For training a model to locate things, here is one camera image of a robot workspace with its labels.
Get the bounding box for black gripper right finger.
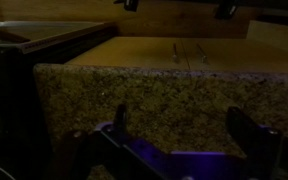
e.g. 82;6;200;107
226;106;265;158

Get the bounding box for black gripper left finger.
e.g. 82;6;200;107
113;103;129;134

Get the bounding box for wooden base cabinet door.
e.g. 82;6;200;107
66;35;192;71
180;35;288;75

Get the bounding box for black stove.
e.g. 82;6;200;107
0;20;120;180

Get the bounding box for black stand foot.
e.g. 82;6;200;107
113;0;140;13
213;2;240;20

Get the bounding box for metal base cabinet handle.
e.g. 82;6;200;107
171;42;180;64
195;43;210;65

